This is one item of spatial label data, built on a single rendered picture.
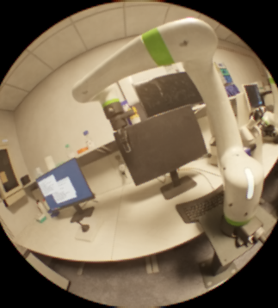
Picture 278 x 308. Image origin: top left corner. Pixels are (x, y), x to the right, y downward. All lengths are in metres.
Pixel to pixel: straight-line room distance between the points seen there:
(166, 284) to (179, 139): 1.25
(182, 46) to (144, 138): 0.51
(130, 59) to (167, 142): 0.50
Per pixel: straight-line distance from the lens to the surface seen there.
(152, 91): 1.11
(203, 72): 0.41
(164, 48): 0.28
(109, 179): 1.24
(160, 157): 0.65
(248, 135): 0.73
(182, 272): 1.25
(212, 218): 0.52
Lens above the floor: 1.21
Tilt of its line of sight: 10 degrees down
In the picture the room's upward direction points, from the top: 23 degrees counter-clockwise
